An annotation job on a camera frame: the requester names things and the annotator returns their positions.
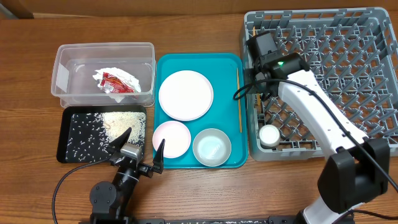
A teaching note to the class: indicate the clear plastic bin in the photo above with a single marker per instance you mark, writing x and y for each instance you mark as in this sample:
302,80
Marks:
76,65

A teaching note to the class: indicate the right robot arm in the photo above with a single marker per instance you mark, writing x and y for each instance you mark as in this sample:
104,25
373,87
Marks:
357,167

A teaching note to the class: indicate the large white plate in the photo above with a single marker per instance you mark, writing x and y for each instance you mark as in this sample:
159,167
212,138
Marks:
186,95

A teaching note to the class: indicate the teal serving tray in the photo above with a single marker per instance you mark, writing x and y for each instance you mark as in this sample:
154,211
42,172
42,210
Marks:
220,70

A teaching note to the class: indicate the grey bowl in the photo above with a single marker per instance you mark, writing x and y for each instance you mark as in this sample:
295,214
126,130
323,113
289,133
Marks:
211,147

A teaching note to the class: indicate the red snack wrapper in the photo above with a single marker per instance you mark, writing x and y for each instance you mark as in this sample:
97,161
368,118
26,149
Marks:
112,84

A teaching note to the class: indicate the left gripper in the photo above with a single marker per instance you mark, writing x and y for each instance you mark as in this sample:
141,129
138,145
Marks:
158,163

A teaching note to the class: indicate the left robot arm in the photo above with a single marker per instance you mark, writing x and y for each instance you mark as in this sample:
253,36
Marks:
110,199

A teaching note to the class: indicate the white cup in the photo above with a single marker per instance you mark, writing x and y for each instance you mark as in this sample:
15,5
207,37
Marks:
269,136

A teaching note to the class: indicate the small pink plate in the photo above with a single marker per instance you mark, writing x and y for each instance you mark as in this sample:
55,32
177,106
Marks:
177,138

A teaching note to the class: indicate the grey dishwasher rack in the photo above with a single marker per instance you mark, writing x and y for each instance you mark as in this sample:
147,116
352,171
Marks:
353,54

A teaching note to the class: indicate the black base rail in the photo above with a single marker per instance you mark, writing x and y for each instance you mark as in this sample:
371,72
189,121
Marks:
268,220

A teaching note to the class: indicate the white napkin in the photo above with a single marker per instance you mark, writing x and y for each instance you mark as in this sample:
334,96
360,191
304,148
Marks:
121,74

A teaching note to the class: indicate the black tray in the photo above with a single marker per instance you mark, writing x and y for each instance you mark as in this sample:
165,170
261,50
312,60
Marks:
66,120

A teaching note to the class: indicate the wooden chopstick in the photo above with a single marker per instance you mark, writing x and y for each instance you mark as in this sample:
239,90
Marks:
239,102
258,97

